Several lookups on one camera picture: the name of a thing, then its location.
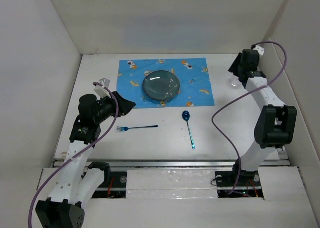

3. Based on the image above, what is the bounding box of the blue space-print placemat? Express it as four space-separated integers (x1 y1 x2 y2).
116 58 215 109

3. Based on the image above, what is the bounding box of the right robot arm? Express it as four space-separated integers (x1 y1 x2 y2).
229 49 298 185

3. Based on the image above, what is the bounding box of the blue metal fork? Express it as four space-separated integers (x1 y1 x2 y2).
116 125 158 132

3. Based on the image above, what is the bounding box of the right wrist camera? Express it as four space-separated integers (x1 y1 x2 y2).
251 45 265 57

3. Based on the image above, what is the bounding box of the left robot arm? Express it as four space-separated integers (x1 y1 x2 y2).
32 91 136 228

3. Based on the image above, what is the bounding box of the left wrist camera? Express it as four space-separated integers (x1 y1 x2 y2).
94 78 110 98

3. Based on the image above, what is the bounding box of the aluminium table rail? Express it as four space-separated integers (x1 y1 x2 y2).
51 159 291 168

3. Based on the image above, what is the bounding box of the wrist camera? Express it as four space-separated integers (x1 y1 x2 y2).
94 78 110 98
251 45 265 57

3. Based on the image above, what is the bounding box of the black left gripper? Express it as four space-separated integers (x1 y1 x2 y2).
94 91 135 124

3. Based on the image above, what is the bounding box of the clear drinking glass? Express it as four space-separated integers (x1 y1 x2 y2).
227 74 242 89

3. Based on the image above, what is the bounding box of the dark teal ceramic plate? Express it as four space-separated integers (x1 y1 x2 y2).
142 70 181 103

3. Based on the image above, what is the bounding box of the blue metal spoon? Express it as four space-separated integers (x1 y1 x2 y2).
182 110 196 150

